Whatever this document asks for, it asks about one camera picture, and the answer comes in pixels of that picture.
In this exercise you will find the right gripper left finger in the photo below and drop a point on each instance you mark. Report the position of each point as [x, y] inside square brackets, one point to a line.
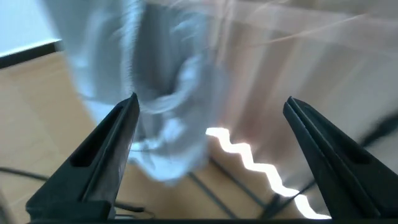
[62, 193]

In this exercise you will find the beige curtain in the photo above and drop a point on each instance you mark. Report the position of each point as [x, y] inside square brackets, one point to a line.
[311, 77]

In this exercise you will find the black clothes rack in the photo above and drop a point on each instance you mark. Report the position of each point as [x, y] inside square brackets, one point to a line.
[214, 196]

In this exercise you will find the pale grey shorts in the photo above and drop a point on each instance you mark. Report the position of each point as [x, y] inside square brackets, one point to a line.
[161, 140]

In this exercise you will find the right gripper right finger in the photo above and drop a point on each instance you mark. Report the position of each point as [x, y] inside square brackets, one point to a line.
[357, 186]

